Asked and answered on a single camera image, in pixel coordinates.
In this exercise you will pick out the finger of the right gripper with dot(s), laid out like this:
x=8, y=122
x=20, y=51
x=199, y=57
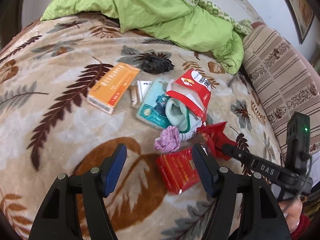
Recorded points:
x=253, y=162

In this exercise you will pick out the white green sock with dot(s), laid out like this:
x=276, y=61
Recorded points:
x=181, y=117

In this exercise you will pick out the teal cartoon tissue pack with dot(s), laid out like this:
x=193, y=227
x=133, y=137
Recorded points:
x=152, y=108

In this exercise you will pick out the framed wall picture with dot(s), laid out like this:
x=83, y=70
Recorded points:
x=302, y=15

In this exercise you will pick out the striped beige bolster cushion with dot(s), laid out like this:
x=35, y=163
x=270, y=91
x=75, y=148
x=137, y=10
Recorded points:
x=284, y=81

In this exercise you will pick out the red white torn package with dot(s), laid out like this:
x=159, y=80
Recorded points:
x=193, y=90

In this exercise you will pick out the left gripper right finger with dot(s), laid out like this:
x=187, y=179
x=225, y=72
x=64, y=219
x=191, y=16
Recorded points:
x=261, y=217

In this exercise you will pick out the green quilt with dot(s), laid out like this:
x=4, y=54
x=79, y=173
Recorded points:
x=197, y=25

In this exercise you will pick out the leaf pattern bed blanket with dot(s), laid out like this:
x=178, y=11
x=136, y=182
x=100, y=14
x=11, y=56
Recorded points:
x=48, y=127

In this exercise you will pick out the red cigarette pack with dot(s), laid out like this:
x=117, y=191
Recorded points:
x=178, y=171

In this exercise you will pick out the purple tissue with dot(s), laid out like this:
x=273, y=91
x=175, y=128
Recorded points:
x=168, y=141

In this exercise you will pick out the white medicine box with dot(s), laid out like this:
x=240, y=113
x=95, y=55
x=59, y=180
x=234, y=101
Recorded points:
x=138, y=91

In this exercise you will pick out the red sleeve cuff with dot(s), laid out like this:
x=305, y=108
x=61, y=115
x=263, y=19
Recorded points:
x=303, y=225

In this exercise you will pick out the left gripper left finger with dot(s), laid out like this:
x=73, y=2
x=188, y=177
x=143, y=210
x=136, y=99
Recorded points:
x=57, y=217

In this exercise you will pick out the person right hand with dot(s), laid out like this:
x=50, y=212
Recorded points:
x=292, y=210

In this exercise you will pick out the red wrapper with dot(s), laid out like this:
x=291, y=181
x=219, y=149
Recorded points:
x=215, y=138

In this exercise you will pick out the orange medicine box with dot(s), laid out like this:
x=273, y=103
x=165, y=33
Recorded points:
x=108, y=90

